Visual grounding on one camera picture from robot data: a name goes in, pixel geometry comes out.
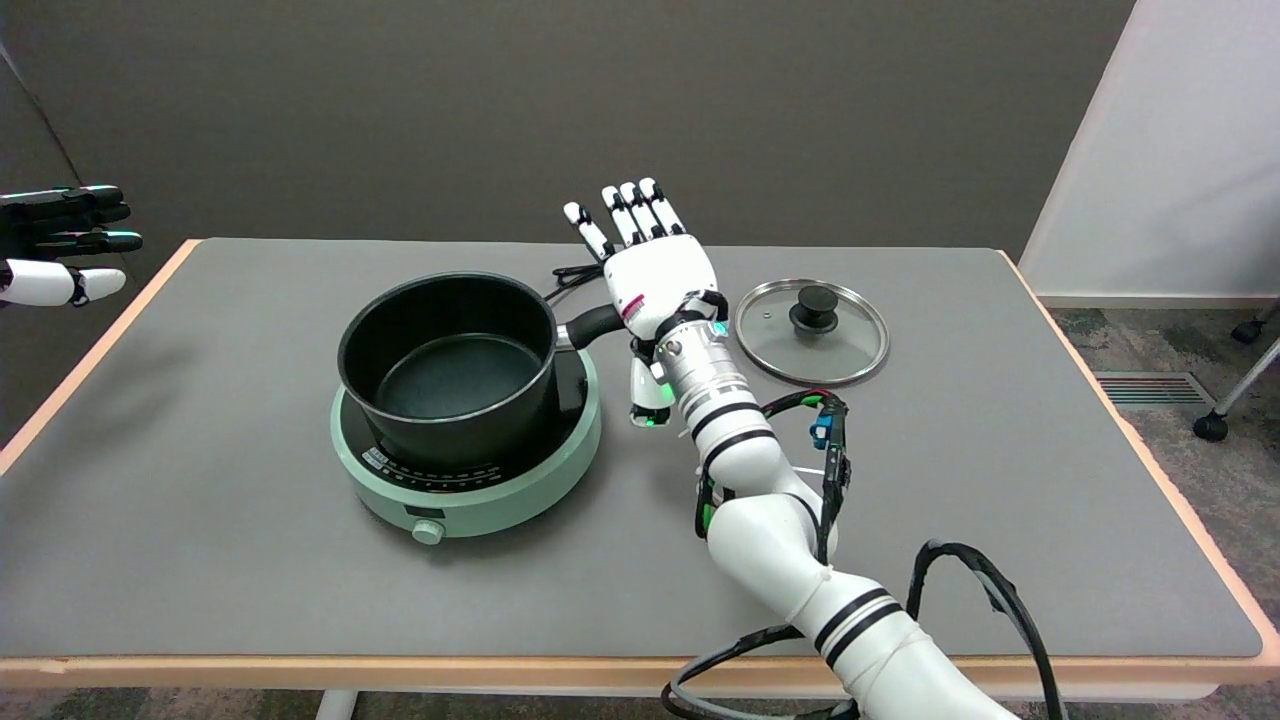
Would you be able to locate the thick black looping robot cable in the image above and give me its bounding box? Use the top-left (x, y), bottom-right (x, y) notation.
top-left (661, 540), bottom-right (1069, 720)

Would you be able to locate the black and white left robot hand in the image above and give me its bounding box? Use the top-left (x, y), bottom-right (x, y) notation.
top-left (0, 185), bottom-right (143, 309)

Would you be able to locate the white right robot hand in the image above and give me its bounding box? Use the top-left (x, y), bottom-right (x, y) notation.
top-left (563, 178), bottom-right (729, 429)

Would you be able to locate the black cooker power cord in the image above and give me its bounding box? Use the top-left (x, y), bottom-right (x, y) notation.
top-left (545, 262), bottom-right (608, 299)

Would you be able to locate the floor air vent grille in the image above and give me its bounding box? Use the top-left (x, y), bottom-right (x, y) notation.
top-left (1092, 372), bottom-right (1217, 408)

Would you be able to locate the green round induction cooker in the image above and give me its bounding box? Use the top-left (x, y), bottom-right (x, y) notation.
top-left (330, 346), bottom-right (603, 547)

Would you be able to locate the black soup pot with handle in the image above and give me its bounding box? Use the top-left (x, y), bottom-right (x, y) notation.
top-left (337, 272), bottom-right (627, 471)

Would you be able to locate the thin wire bundle with connectors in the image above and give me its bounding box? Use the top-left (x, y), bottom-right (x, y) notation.
top-left (694, 389), bottom-right (853, 567)

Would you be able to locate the rolling chair base with casters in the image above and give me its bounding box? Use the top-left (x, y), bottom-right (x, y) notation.
top-left (1192, 300), bottom-right (1280, 443)

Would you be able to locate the glass pot lid black knob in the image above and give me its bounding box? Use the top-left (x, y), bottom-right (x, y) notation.
top-left (735, 279), bottom-right (890, 388)

